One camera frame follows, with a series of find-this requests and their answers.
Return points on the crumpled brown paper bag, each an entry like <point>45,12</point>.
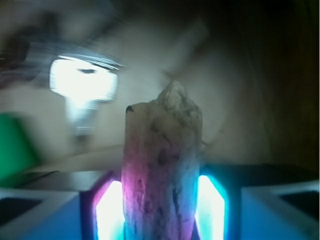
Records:
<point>252,66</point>

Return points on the white headed key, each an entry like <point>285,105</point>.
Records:
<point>83,86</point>

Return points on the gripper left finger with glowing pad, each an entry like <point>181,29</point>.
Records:
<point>101,206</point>

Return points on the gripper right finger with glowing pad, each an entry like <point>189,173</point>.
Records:
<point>217,215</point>

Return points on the green rectangular block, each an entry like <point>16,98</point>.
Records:
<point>17,152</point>

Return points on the brown wood chip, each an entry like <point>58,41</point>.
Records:
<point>161,166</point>

